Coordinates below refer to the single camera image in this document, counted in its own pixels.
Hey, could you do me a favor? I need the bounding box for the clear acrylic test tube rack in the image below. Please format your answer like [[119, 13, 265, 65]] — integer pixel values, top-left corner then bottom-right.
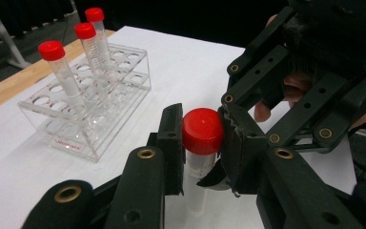
[[17, 42, 153, 163]]

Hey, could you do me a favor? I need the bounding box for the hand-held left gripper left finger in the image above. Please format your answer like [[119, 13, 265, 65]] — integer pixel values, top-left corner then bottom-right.
[[147, 103, 186, 197]]

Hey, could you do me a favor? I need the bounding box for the white table cover sheet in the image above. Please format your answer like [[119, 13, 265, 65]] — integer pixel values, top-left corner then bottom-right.
[[0, 25, 358, 229]]

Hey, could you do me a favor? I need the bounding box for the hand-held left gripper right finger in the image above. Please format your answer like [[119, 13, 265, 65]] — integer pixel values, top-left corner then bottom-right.
[[218, 104, 270, 197]]

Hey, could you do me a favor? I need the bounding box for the white metal stand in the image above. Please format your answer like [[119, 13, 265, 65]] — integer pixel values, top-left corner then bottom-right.
[[0, 0, 77, 70]]

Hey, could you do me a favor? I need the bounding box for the red-capped clear test tube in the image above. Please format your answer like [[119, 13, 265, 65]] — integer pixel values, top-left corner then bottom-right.
[[73, 22, 113, 99], [37, 40, 90, 120], [85, 7, 117, 75], [181, 107, 225, 218]]

